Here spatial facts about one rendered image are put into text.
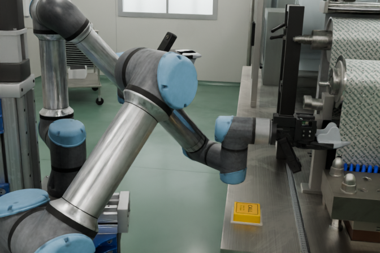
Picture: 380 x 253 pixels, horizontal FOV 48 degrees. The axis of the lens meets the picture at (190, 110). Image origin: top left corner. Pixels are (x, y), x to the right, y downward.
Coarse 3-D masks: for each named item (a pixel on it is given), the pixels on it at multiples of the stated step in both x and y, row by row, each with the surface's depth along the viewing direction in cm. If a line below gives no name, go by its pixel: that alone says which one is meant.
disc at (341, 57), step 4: (340, 56) 117; (340, 60) 117; (344, 60) 113; (344, 64) 112; (344, 68) 112; (344, 72) 111; (344, 76) 111; (344, 80) 111; (344, 84) 111; (344, 88) 111; (344, 92) 112; (340, 96) 114; (340, 100) 114; (336, 104) 118; (340, 104) 115
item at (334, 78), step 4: (332, 68) 117; (336, 68) 117; (332, 72) 116; (336, 72) 116; (332, 76) 116; (336, 76) 115; (332, 80) 116; (336, 80) 115; (332, 84) 115; (336, 84) 115; (328, 88) 121; (332, 88) 116; (336, 88) 115; (332, 92) 117; (336, 92) 116
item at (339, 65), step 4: (336, 64) 121; (340, 64) 115; (340, 68) 115; (340, 72) 115; (340, 76) 114; (340, 80) 114; (340, 84) 114; (340, 88) 114; (340, 92) 114; (336, 96) 118; (336, 100) 118
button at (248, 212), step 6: (234, 204) 117; (240, 204) 117; (246, 204) 117; (252, 204) 117; (258, 204) 117; (234, 210) 114; (240, 210) 114; (246, 210) 114; (252, 210) 114; (258, 210) 114; (234, 216) 112; (240, 216) 112; (246, 216) 112; (252, 216) 112; (258, 216) 111; (246, 222) 112; (252, 222) 112; (258, 222) 112
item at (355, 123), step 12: (348, 108) 114; (360, 108) 113; (372, 108) 113; (348, 120) 115; (360, 120) 114; (372, 120) 114; (348, 132) 115; (360, 132) 115; (372, 132) 115; (360, 144) 116; (372, 144) 115; (336, 156) 118; (348, 156) 117; (360, 156) 117; (372, 156) 116; (372, 168) 117
